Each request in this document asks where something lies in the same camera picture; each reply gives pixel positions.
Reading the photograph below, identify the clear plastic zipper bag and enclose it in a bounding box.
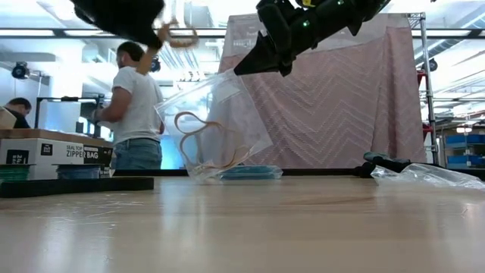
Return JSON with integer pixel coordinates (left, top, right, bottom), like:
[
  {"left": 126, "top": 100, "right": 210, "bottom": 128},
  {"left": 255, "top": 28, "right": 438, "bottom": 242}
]
[
  {"left": 154, "top": 67, "right": 274, "bottom": 185},
  {"left": 217, "top": 164, "right": 284, "bottom": 181}
]

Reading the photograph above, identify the pink chevron blanket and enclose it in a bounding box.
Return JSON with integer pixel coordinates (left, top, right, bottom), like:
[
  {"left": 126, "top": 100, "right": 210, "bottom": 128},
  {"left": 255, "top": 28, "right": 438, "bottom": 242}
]
[{"left": 217, "top": 13, "right": 428, "bottom": 170}]

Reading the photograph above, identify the distant black metal frame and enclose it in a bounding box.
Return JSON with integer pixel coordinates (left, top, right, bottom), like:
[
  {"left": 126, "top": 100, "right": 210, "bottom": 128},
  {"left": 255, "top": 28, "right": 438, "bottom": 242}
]
[{"left": 34, "top": 95, "right": 111, "bottom": 130}]

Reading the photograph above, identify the blue storage bin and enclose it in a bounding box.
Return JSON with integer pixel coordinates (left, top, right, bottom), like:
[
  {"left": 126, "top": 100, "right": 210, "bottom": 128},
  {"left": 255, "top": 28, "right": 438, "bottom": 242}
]
[
  {"left": 445, "top": 134, "right": 485, "bottom": 149},
  {"left": 446, "top": 154, "right": 485, "bottom": 168}
]

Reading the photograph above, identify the chrome wire shelving rack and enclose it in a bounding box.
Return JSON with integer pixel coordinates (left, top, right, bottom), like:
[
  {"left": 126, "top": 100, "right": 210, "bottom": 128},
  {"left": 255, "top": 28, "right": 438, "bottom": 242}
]
[{"left": 405, "top": 12, "right": 440, "bottom": 166}]

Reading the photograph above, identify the heap of clear plastic bags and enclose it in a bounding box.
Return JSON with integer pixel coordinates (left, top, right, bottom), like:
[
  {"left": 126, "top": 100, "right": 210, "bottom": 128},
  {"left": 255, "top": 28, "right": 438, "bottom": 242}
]
[{"left": 370, "top": 162, "right": 485, "bottom": 190}]

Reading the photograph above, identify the person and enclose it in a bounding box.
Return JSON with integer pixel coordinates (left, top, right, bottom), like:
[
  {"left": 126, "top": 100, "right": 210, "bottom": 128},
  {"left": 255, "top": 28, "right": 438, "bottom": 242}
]
[
  {"left": 89, "top": 40, "right": 166, "bottom": 171},
  {"left": 2, "top": 97, "right": 33, "bottom": 130}
]

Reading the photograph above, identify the wooden top workbench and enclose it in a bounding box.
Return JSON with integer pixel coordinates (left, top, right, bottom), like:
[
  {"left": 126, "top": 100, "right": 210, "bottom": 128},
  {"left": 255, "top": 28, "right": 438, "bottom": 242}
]
[{"left": 0, "top": 128, "right": 114, "bottom": 149}]

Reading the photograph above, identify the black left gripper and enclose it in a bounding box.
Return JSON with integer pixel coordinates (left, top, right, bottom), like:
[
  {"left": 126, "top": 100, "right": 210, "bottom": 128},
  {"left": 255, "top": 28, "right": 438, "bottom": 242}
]
[{"left": 70, "top": 0, "right": 166, "bottom": 51}]

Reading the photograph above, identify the brown cardboard box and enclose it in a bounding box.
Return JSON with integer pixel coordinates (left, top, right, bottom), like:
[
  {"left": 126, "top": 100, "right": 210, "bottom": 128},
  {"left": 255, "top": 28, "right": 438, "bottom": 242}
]
[{"left": 0, "top": 107, "right": 17, "bottom": 130}]

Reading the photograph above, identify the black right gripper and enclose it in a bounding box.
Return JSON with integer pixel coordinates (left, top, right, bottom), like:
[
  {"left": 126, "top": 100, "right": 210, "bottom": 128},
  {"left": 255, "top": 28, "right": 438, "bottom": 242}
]
[{"left": 233, "top": 0, "right": 391, "bottom": 77}]

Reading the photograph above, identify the black white zipper bag box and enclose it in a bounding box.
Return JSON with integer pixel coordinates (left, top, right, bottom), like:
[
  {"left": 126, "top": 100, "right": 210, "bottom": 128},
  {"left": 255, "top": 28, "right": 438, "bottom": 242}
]
[{"left": 0, "top": 137, "right": 114, "bottom": 181}]

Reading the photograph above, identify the white air duct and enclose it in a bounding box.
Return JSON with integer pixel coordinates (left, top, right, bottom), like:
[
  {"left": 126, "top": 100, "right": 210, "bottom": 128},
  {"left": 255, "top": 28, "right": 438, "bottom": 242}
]
[{"left": 81, "top": 43, "right": 119, "bottom": 90}]

